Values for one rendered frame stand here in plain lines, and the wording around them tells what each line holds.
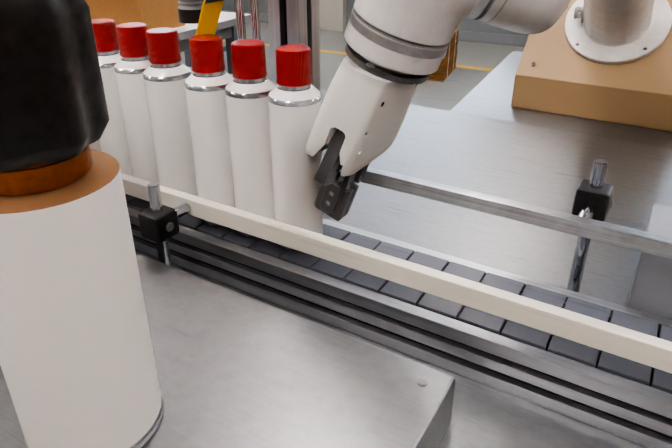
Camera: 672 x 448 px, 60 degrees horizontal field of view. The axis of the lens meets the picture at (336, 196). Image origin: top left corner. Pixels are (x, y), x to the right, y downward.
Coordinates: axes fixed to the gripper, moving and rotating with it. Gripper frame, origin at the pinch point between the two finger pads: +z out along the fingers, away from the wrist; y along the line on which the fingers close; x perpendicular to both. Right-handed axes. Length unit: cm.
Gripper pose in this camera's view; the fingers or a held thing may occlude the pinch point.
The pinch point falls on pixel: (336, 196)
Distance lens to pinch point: 58.0
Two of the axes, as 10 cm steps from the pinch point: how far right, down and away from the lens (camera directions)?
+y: -5.1, 3.8, -7.7
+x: 8.1, 5.2, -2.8
